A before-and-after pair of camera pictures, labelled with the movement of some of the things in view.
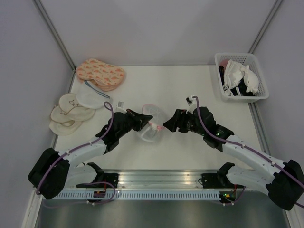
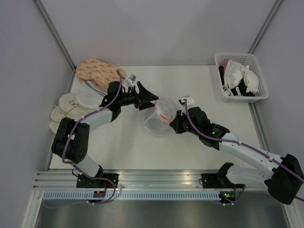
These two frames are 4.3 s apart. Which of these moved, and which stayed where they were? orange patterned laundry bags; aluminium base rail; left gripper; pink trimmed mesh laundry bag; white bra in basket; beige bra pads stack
Moved: left gripper; pink trimmed mesh laundry bag
Stayed: aluminium base rail; beige bra pads stack; white bra in basket; orange patterned laundry bags
